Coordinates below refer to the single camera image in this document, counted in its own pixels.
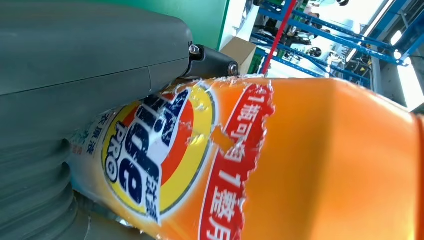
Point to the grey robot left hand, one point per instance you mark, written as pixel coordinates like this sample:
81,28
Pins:
82,66

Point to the orange detergent bottle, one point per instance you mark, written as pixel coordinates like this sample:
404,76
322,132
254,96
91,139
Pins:
314,159

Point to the cardboard box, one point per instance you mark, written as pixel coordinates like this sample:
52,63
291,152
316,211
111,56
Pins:
236,54

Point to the white desk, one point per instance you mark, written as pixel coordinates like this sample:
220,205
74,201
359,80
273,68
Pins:
236,20

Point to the green plastic crates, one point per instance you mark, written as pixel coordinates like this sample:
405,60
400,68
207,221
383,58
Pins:
256,64

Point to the red pole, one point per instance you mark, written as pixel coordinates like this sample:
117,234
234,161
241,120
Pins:
280,36

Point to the blue metal rack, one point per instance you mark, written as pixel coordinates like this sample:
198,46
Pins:
331,35

